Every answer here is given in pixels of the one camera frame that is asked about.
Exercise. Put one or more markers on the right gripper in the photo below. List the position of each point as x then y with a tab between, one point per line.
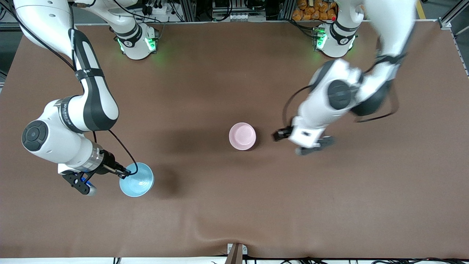
109	163

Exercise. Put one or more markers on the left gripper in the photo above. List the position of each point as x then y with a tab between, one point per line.
282	134

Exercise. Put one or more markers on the blue bowl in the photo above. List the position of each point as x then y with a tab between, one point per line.
141	183

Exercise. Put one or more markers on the pink bowl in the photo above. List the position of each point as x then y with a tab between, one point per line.
242	136

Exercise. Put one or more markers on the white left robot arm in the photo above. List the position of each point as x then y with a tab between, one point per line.
315	110

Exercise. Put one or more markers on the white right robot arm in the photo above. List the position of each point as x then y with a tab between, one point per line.
55	150

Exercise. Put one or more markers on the brown table cloth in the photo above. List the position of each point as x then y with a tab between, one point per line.
234	201

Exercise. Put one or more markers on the orange packaged goods pile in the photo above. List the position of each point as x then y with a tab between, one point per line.
307	11

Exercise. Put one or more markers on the brown pole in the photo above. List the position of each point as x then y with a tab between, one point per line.
234	256

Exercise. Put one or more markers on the white power strip with plugs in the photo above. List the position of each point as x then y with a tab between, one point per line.
159	10

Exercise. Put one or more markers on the grey metal bracket plate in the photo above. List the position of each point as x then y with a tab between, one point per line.
244	250

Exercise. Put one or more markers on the aluminium frame post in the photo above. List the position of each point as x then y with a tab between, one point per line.
287	9
188	9

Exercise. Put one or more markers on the aluminium corner frame profile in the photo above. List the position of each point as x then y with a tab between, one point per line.
449	18

